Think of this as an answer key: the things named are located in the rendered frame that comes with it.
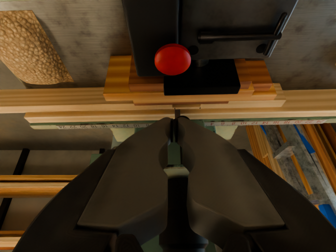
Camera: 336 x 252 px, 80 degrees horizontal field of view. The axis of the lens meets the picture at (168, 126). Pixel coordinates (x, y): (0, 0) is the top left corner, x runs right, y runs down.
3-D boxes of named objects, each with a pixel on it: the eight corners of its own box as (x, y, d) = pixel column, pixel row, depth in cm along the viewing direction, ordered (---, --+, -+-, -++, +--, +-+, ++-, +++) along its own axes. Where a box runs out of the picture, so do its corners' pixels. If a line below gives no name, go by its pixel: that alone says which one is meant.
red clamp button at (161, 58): (191, 40, 16) (192, 48, 15) (189, 69, 18) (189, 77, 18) (153, 41, 16) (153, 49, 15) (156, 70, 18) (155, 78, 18)
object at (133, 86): (240, 43, 29) (252, 81, 26) (237, 52, 31) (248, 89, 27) (132, 46, 30) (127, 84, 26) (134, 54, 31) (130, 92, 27)
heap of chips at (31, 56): (32, 10, 25) (23, 23, 23) (74, 81, 36) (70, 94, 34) (-37, 11, 25) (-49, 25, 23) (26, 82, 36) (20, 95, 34)
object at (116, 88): (243, 52, 31) (254, 90, 27) (240, 60, 32) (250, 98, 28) (110, 55, 31) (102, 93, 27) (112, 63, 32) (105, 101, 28)
